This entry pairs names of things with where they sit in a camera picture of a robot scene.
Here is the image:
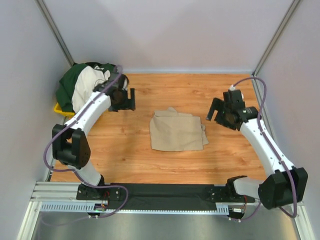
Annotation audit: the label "slotted cable duct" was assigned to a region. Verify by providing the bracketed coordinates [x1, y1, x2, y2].
[39, 201, 245, 216]

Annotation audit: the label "white printed t shirt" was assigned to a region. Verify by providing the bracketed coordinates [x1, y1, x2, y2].
[71, 63, 111, 113]

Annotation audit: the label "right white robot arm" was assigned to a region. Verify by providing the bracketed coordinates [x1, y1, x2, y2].
[206, 90, 308, 210]

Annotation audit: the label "beige t shirt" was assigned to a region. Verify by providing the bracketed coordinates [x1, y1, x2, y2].
[149, 107, 209, 152]

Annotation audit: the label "dark green t shirt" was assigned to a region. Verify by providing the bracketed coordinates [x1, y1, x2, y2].
[55, 62, 118, 112]

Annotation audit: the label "aluminium frame rail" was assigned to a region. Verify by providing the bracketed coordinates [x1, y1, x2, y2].
[29, 180, 83, 202]

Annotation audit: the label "yellow plastic tray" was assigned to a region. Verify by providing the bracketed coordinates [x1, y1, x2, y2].
[53, 102, 75, 118]

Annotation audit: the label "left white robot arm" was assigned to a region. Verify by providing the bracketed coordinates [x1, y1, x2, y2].
[52, 73, 136, 201]

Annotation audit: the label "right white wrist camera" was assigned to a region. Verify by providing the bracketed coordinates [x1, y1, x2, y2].
[229, 85, 236, 91]

